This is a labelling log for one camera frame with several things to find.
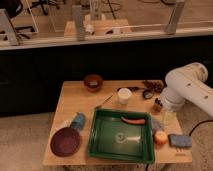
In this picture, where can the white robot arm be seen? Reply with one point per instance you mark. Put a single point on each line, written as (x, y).
(187, 83)

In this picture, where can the small brown bowl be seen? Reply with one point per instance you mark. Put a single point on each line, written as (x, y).
(93, 82)

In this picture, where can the white paper cup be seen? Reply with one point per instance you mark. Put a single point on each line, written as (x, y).
(124, 95)

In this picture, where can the small black container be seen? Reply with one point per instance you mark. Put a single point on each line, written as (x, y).
(147, 94)

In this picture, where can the orange hot dog sausage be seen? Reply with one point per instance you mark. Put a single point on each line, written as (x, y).
(133, 121)

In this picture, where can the dark tangled object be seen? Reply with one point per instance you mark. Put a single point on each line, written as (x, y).
(156, 86)

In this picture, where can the green plastic tray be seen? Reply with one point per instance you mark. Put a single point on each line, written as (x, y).
(111, 138)

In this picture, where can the small brown jar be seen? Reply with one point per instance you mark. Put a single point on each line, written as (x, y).
(157, 106)

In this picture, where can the wooden platform with white objects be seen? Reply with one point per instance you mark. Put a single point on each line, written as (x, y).
(99, 27)

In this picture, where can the wooden table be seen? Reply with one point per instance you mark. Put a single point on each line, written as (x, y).
(75, 98)

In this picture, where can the dark red plate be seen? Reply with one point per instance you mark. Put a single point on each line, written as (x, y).
(65, 142)

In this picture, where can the orange fruit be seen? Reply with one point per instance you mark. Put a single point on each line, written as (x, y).
(160, 137)

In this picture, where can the blue sponge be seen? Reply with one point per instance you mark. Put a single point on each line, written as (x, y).
(180, 141)

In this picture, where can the middle grey metal post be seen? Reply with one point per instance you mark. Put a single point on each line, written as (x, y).
(78, 22)

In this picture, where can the grey metal post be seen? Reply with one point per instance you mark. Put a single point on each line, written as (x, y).
(175, 16)
(78, 22)
(7, 26)

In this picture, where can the right grey metal post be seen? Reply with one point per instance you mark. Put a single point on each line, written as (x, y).
(175, 16)

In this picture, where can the left grey metal post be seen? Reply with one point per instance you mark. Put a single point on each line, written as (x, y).
(7, 26)

